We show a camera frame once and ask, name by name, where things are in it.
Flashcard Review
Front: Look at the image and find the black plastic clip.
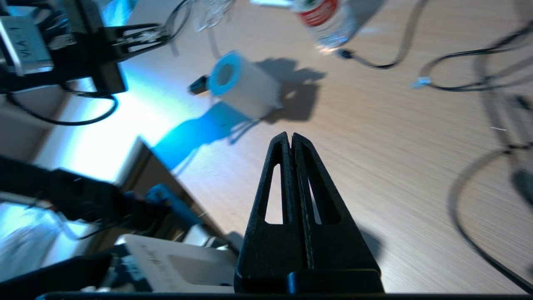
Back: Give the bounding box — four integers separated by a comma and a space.
187, 75, 209, 95

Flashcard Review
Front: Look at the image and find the water bottle red cap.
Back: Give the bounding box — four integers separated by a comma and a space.
289, 0, 359, 55

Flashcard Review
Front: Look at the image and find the black lamp power cable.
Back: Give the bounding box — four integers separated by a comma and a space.
448, 50, 533, 292

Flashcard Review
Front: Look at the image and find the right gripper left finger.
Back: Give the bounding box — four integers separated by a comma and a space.
234, 132, 309, 293

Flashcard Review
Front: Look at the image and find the white toilet paper roll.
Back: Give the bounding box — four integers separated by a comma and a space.
207, 50, 284, 120

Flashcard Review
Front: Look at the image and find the white robot body panel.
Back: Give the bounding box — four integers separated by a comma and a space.
112, 233, 239, 293

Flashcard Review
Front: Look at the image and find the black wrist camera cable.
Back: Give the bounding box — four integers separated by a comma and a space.
6, 81, 119, 126

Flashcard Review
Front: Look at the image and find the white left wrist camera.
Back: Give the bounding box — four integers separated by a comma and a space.
0, 16, 55, 76

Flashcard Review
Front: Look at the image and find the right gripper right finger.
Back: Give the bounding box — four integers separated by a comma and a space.
291, 133, 381, 271

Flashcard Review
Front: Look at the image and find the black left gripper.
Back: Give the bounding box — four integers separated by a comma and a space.
49, 23, 172, 95

